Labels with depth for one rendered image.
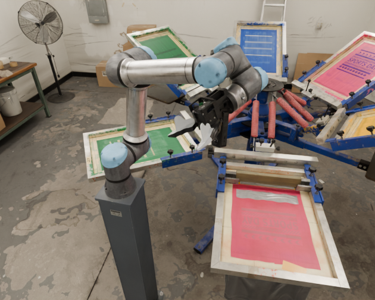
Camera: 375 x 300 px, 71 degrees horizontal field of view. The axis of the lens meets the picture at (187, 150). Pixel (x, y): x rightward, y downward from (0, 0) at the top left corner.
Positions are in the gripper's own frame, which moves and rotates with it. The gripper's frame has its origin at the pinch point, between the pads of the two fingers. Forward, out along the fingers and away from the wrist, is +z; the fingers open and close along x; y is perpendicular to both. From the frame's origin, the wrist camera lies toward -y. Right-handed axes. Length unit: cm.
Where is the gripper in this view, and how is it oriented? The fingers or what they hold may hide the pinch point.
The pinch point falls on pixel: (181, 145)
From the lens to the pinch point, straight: 75.3
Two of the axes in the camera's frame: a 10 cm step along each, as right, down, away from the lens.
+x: 5.6, 2.8, -7.8
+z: -7.4, 5.9, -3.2
